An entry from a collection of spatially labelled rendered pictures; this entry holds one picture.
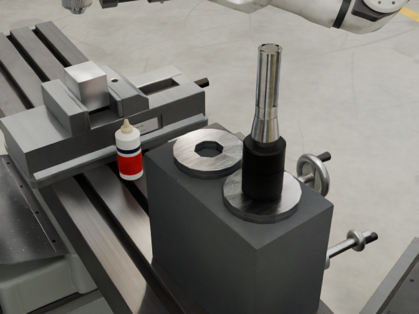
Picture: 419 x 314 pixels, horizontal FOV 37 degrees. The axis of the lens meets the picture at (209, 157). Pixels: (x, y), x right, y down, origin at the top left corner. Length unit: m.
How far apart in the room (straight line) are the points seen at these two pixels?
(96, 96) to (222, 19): 2.82
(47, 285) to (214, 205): 0.47
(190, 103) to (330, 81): 2.14
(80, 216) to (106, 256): 0.10
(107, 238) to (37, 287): 0.20
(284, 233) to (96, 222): 0.39
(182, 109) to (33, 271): 0.38
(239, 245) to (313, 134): 2.16
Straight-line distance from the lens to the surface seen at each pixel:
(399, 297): 1.38
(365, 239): 1.59
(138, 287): 0.89
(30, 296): 1.12
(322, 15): 1.02
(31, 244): 1.07
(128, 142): 1.01
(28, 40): 1.56
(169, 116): 1.14
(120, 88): 1.10
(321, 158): 1.53
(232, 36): 3.66
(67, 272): 1.12
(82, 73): 1.08
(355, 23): 1.03
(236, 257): 0.71
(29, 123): 1.12
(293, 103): 3.04
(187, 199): 0.75
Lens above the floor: 1.60
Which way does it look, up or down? 37 degrees down
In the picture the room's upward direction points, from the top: straight up
